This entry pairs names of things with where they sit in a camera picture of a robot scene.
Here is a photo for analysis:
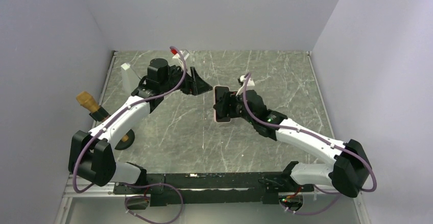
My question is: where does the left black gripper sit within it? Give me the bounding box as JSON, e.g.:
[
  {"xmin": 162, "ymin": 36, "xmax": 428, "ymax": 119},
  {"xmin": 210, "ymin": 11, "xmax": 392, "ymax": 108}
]
[{"xmin": 161, "ymin": 66, "xmax": 213, "ymax": 96}]

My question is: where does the pink phone case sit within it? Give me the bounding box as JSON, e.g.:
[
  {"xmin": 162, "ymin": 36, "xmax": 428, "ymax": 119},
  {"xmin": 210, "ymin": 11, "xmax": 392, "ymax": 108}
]
[{"xmin": 213, "ymin": 85, "xmax": 232, "ymax": 123}]

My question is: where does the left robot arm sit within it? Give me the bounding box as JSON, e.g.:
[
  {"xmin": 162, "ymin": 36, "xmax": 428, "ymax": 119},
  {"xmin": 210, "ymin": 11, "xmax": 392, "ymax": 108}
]
[{"xmin": 68, "ymin": 58, "xmax": 212, "ymax": 193}]

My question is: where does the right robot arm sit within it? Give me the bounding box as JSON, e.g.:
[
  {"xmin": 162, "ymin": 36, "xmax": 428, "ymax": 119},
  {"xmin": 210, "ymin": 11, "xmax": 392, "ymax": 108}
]
[{"xmin": 213, "ymin": 86, "xmax": 372, "ymax": 198}]

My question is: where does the white wedge stand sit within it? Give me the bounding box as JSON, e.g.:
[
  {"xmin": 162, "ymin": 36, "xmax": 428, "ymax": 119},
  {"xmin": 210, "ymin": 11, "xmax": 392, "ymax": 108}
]
[{"xmin": 121, "ymin": 63, "xmax": 141, "ymax": 96}]

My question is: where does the yellow microphone on stand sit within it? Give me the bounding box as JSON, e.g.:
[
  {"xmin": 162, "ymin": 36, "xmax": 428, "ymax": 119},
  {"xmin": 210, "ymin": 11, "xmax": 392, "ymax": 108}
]
[{"xmin": 76, "ymin": 91, "xmax": 135, "ymax": 151}]

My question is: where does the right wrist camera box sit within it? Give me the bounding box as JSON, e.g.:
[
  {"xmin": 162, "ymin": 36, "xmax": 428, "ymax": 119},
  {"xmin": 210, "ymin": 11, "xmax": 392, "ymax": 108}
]
[{"xmin": 236, "ymin": 75, "xmax": 255, "ymax": 96}]

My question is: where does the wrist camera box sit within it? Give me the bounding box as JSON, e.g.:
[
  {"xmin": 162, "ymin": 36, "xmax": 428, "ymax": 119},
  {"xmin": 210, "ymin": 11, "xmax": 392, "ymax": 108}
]
[
  {"xmin": 236, "ymin": 75, "xmax": 255, "ymax": 96},
  {"xmin": 170, "ymin": 46, "xmax": 190, "ymax": 62}
]

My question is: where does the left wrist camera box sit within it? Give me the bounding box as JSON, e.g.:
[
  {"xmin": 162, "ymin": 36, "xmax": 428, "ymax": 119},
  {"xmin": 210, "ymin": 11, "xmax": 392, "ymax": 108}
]
[{"xmin": 170, "ymin": 46, "xmax": 190, "ymax": 62}]

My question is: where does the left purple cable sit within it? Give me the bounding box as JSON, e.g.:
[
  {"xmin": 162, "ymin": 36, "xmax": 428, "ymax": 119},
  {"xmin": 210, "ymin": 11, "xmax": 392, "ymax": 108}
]
[{"xmin": 71, "ymin": 46, "xmax": 188, "ymax": 194}]

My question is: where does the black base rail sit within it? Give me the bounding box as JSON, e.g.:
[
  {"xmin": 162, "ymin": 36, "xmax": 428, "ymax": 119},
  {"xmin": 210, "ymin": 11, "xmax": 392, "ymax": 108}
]
[{"xmin": 113, "ymin": 172, "xmax": 314, "ymax": 207}]

